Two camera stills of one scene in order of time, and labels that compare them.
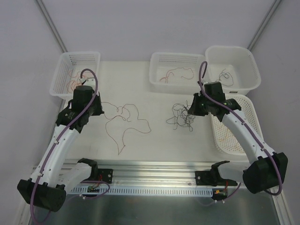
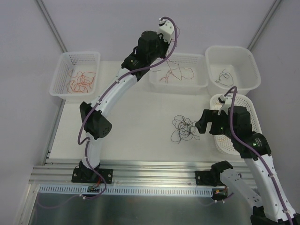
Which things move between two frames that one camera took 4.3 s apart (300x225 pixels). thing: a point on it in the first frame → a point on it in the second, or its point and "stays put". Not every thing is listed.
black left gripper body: x=97 y=108 → x=162 y=47
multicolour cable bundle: x=181 y=116 → x=186 y=129
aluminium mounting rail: x=150 y=173 stays put
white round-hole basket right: x=226 y=142 stays put
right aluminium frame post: x=275 y=3 stays put
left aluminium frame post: x=52 y=26 stays put
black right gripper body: x=195 y=108 → x=208 y=117
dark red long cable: x=123 y=118 → x=180 y=77
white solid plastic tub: x=235 y=67 stays put
